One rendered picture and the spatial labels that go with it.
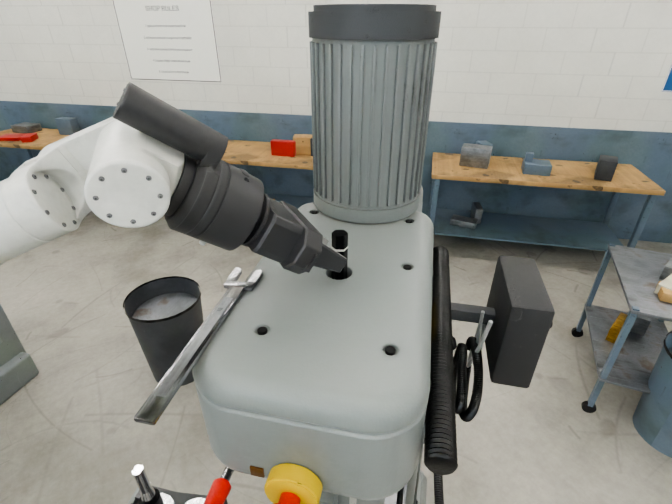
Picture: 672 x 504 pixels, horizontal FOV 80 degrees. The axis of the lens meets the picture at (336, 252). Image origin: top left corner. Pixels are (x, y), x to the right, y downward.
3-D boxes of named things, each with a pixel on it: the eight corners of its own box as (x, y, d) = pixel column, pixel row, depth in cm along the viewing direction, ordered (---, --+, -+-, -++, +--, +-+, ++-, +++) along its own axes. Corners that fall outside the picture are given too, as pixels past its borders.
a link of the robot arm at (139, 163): (194, 265, 40) (65, 222, 33) (188, 209, 48) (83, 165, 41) (254, 174, 36) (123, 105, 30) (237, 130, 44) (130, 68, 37)
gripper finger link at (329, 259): (334, 274, 52) (297, 258, 48) (348, 253, 52) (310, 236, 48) (340, 280, 51) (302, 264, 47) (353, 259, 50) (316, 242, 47)
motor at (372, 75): (416, 230, 67) (442, 3, 50) (300, 219, 70) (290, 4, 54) (421, 187, 83) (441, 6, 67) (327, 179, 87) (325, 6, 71)
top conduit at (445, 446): (455, 479, 43) (460, 459, 41) (415, 471, 43) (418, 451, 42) (447, 261, 80) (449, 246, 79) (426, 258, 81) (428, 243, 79)
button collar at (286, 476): (318, 519, 43) (317, 488, 40) (266, 507, 44) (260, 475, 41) (323, 500, 45) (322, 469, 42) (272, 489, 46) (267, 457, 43)
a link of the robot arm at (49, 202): (183, 193, 38) (50, 254, 38) (179, 154, 45) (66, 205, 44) (142, 133, 34) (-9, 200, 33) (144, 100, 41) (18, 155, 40)
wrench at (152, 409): (165, 429, 35) (163, 422, 34) (124, 421, 35) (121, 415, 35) (263, 274, 55) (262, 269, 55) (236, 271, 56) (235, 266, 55)
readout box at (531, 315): (535, 391, 85) (563, 313, 74) (489, 384, 86) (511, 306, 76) (519, 329, 101) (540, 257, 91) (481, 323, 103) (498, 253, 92)
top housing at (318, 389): (414, 521, 43) (433, 425, 35) (192, 470, 48) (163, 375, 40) (426, 279, 82) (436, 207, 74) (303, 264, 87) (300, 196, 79)
